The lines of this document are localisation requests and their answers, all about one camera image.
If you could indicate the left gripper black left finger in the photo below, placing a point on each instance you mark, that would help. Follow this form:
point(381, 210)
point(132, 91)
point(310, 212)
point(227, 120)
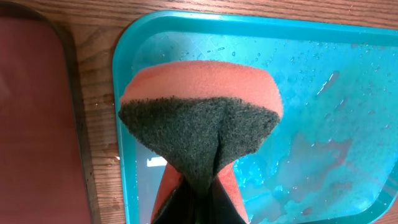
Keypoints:
point(179, 207)

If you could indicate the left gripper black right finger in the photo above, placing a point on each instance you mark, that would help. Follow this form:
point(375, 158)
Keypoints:
point(216, 207)

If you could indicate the teal plastic tray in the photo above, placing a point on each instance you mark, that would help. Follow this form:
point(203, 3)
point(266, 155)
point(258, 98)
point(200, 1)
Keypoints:
point(333, 157)

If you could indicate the black tray with reddish water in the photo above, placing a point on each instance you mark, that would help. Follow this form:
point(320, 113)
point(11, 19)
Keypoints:
point(45, 162)

